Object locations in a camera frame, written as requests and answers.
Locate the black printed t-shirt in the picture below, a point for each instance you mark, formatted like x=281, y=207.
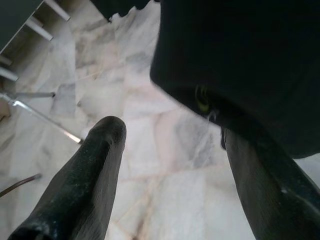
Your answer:
x=237, y=62

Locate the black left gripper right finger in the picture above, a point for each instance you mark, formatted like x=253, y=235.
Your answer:
x=275, y=200

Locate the marble pattern folding table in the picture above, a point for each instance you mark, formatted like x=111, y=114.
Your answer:
x=25, y=183

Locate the black tv console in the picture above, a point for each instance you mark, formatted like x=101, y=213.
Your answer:
x=15, y=20

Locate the silver metal clothes rack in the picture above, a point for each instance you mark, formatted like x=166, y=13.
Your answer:
x=50, y=123

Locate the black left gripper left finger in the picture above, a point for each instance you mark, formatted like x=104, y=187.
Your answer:
x=82, y=187

